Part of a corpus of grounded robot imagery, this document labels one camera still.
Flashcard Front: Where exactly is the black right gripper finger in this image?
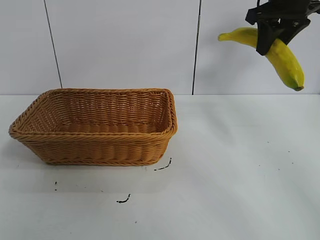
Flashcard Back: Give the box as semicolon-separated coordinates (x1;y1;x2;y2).
277;17;311;46
255;20;286;57

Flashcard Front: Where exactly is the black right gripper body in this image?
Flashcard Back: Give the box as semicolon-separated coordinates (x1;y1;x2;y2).
244;0;311;26

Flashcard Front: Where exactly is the yellow banana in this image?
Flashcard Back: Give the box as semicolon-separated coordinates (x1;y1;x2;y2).
218;26;306;92

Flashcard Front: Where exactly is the brown woven wicker basket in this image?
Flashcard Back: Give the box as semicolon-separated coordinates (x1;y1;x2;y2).
8;87;179;166

